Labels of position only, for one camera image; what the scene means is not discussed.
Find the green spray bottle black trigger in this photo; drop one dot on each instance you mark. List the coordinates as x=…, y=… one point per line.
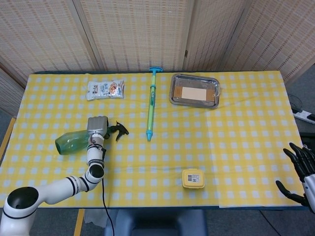
x=76, y=142

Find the yellow white checkered tablecloth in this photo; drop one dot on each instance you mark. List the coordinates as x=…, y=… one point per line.
x=172, y=147

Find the white snack packet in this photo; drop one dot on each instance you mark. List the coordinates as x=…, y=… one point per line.
x=105, y=90

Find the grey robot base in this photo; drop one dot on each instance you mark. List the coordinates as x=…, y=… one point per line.
x=155, y=221

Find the yellow lidded plastic box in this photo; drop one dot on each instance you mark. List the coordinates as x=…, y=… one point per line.
x=193, y=178

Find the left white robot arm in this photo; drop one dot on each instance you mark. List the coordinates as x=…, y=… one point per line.
x=61, y=184

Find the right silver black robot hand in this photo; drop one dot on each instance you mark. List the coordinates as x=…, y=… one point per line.
x=299, y=169

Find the bamboo folding screen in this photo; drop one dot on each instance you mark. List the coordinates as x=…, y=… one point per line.
x=157, y=34

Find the stainless steel tray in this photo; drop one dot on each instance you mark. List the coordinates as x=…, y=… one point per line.
x=194, y=90

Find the brown beige card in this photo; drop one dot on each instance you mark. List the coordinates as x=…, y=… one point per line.
x=193, y=93

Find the yellow wooden bar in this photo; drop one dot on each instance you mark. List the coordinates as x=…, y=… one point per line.
x=79, y=222

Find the white power strip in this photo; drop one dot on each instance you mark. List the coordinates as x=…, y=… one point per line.
x=305, y=115

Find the green blue water pump toy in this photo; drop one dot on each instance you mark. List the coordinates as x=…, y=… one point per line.
x=151, y=103

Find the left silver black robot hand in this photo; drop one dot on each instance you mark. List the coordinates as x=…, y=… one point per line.
x=98, y=126

